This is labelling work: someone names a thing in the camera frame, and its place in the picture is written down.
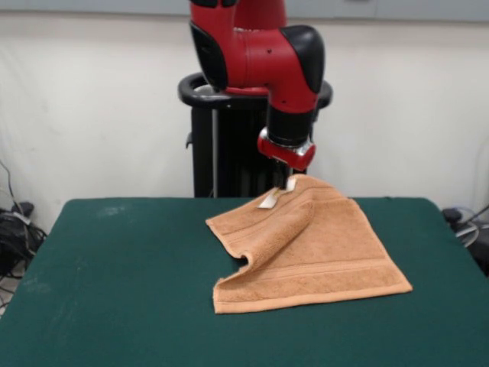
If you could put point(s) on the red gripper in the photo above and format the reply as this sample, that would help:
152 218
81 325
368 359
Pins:
286 154

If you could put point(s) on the orange-brown towel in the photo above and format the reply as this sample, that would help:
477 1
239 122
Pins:
328 244

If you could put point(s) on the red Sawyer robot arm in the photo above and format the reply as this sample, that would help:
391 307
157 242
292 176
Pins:
263 49

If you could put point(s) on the small black power brick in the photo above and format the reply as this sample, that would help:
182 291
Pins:
452 215
23 208

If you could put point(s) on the dark green table cloth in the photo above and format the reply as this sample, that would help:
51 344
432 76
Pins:
114 286

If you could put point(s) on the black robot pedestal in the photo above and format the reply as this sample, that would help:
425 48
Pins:
202 153

